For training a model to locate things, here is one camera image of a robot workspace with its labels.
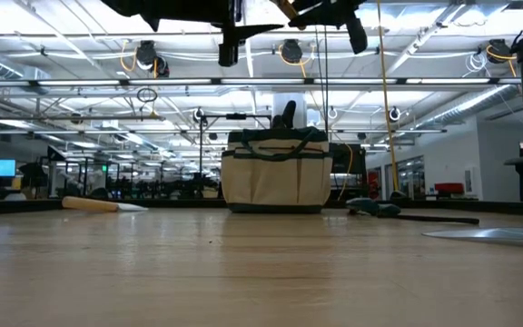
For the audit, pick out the black aluminium table frame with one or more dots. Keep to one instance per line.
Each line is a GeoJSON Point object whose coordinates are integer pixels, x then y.
{"type": "Point", "coordinates": [16, 206]}

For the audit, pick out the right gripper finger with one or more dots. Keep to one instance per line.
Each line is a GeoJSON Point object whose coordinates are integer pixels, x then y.
{"type": "Point", "coordinates": [316, 13]}

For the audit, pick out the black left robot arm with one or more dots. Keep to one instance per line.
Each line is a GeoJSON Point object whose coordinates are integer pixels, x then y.
{"type": "Point", "coordinates": [152, 9]}

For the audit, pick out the black background stand frame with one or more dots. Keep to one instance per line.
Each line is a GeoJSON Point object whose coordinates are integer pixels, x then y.
{"type": "Point", "coordinates": [236, 116]}

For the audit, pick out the cream green canvas gardening bag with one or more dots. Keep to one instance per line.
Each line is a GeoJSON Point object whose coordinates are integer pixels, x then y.
{"type": "Point", "coordinates": [275, 181]}

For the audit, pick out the red background box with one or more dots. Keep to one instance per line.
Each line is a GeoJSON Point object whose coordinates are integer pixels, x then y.
{"type": "Point", "coordinates": [448, 188]}

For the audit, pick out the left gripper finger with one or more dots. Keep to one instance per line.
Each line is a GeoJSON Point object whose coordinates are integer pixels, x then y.
{"type": "Point", "coordinates": [254, 31]}

